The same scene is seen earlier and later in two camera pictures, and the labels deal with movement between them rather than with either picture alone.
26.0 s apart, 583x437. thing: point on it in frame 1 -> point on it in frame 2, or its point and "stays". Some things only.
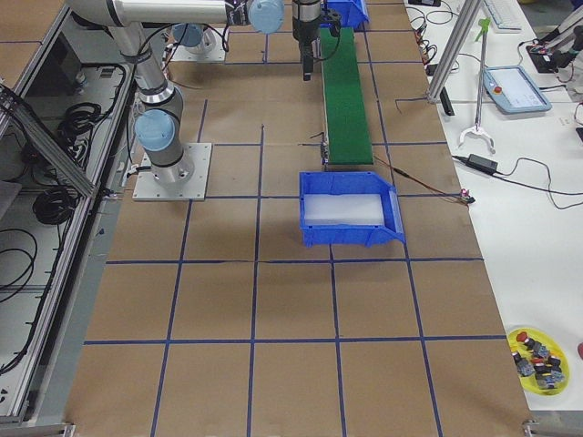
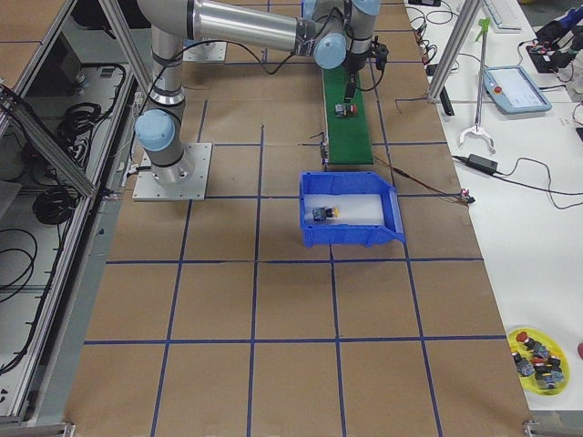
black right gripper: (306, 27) -> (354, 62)
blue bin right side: (350, 183) stays
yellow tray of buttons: (541, 363) stays
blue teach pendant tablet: (514, 91) stays
